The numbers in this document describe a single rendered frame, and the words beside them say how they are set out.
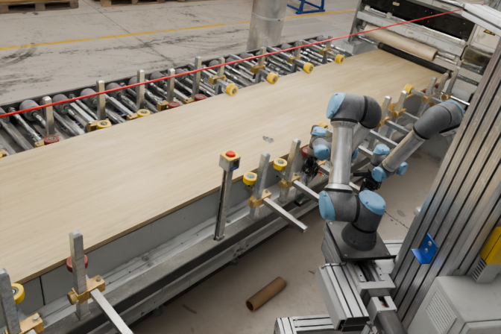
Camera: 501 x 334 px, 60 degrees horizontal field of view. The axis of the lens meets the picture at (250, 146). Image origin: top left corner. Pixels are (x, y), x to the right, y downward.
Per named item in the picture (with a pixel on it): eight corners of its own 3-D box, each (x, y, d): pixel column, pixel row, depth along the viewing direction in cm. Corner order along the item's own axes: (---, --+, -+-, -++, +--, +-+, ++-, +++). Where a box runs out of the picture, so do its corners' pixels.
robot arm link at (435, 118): (444, 124, 188) (380, 188, 221) (455, 118, 194) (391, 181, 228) (425, 105, 192) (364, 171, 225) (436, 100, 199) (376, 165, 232)
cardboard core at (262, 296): (286, 282, 289) (255, 306, 269) (284, 289, 293) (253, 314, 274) (277, 274, 293) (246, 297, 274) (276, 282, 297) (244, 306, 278)
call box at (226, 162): (238, 169, 204) (241, 156, 200) (227, 174, 200) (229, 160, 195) (229, 162, 208) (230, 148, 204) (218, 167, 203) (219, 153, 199)
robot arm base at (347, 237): (381, 250, 188) (388, 233, 182) (348, 251, 184) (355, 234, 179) (367, 225, 200) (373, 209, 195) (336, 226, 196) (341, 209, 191)
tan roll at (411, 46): (487, 80, 410) (493, 68, 404) (482, 83, 402) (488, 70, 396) (359, 30, 487) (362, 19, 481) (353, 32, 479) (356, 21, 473)
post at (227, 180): (224, 238, 227) (235, 168, 204) (217, 241, 224) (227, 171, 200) (218, 232, 230) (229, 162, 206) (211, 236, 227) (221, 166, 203)
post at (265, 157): (256, 224, 247) (271, 153, 221) (252, 226, 244) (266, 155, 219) (252, 220, 249) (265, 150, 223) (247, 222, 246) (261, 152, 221)
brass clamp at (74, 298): (106, 291, 177) (106, 282, 175) (74, 309, 169) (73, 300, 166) (98, 281, 181) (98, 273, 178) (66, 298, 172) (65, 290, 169)
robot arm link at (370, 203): (382, 232, 182) (392, 208, 175) (350, 229, 181) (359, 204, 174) (374, 213, 192) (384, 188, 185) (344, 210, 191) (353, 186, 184)
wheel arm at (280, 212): (306, 232, 226) (308, 226, 223) (302, 235, 224) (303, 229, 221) (247, 188, 249) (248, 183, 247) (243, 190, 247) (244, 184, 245)
